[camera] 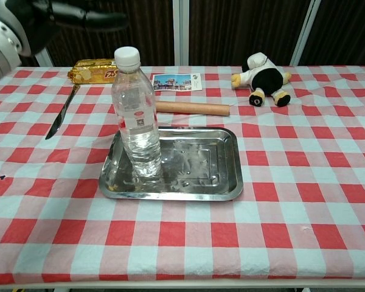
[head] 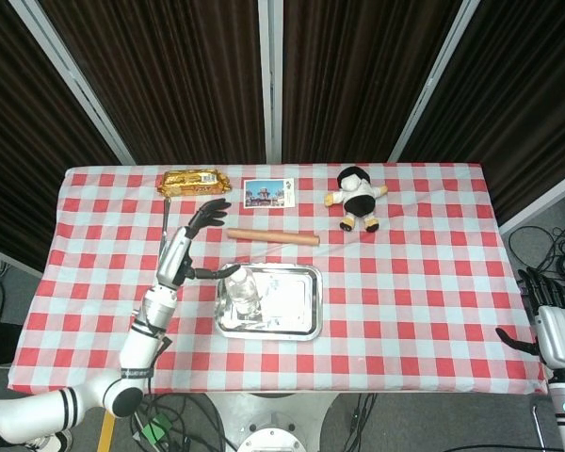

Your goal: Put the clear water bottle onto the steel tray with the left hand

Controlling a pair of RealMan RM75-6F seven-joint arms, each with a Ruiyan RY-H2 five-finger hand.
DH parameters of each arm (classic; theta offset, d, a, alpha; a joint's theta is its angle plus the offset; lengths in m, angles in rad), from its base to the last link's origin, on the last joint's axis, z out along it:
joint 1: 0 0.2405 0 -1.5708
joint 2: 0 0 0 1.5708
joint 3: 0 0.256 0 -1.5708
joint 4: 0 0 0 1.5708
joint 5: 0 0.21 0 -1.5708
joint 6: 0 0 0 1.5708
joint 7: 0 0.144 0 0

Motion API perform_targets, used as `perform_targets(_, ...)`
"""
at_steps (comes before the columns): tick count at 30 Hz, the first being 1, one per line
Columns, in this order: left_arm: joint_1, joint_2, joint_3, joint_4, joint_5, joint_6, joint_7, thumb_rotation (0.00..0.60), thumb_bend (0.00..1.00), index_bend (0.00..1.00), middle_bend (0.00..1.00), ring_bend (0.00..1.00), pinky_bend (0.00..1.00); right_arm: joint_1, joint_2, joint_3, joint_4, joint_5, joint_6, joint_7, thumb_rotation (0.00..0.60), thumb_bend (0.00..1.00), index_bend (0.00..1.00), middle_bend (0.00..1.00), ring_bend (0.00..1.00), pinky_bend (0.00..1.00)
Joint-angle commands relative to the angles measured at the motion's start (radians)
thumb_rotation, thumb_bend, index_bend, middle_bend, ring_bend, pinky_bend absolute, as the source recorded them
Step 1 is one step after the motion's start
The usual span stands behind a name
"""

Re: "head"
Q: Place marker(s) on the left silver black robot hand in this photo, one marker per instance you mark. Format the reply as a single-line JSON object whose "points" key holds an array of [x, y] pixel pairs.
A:
{"points": [[174, 259]]}

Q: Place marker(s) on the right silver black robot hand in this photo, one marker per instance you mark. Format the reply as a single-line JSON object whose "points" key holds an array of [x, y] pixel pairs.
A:
{"points": [[562, 339]]}

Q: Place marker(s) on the transparent plastic bottle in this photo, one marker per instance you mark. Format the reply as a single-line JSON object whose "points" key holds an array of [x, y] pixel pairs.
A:
{"points": [[242, 292]]}

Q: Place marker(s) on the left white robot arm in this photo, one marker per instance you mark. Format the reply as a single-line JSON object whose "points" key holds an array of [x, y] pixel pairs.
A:
{"points": [[141, 348]]}

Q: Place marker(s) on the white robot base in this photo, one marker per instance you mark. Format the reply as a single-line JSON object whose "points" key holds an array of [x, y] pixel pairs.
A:
{"points": [[273, 424]]}

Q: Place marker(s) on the stainless steel tray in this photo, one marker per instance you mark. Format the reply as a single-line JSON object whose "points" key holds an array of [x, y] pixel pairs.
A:
{"points": [[292, 301]]}

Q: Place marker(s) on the thin metal rod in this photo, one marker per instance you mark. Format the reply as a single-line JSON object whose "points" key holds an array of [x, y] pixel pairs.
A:
{"points": [[166, 221]]}

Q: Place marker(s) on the golden biscuit packet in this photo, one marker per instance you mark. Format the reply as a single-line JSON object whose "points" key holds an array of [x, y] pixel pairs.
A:
{"points": [[193, 182]]}

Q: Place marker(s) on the grey metal rod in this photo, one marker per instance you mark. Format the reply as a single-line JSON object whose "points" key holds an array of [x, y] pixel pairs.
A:
{"points": [[539, 428]]}

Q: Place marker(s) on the wooden rolling pin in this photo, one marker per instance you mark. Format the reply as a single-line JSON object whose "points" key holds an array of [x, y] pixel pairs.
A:
{"points": [[273, 236]]}

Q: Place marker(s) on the picture postcard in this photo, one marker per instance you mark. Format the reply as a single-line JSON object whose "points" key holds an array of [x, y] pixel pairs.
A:
{"points": [[268, 194]]}

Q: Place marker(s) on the green plastic connector box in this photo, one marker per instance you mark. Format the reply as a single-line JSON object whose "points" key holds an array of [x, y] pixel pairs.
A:
{"points": [[156, 429]]}

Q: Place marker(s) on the dark brown curtain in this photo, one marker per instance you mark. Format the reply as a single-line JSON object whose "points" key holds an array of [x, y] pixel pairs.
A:
{"points": [[513, 103], [353, 80], [169, 80], [23, 141]]}

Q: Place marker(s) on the red white checkered tablecloth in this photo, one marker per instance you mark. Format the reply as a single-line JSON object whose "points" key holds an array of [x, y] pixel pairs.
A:
{"points": [[381, 306]]}

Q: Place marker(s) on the yellow floor tape strip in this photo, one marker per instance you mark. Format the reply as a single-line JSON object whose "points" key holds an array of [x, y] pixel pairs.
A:
{"points": [[106, 433]]}

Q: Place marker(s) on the black white plush doll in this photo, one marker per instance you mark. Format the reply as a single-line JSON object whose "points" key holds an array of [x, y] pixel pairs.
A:
{"points": [[358, 200]]}

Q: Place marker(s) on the black white sneaker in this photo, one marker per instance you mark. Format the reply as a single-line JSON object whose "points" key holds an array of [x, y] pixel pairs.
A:
{"points": [[56, 442]]}

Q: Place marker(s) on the silver partition post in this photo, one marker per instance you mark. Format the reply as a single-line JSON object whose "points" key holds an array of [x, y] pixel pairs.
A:
{"points": [[269, 80], [433, 80], [70, 77]]}

